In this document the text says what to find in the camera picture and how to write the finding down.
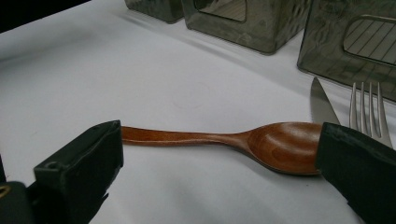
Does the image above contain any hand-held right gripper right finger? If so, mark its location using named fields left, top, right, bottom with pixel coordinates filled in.
left=315, top=121, right=396, bottom=224

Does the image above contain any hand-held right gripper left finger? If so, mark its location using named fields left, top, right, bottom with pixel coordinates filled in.
left=33, top=119, right=124, bottom=224

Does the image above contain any brown wooden spoon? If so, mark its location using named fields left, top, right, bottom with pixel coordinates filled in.
left=120, top=120, right=323, bottom=176

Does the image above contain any smoky translucent plastic container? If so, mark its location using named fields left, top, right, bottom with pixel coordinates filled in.
left=296, top=0, right=396, bottom=104
left=124, top=0, right=185, bottom=24
left=181, top=0, right=313, bottom=56

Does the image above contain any steel fork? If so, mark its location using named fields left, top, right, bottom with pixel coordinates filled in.
left=348, top=81, right=394, bottom=149

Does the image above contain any steel table knife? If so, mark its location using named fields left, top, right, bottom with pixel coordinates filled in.
left=310, top=77, right=341, bottom=126

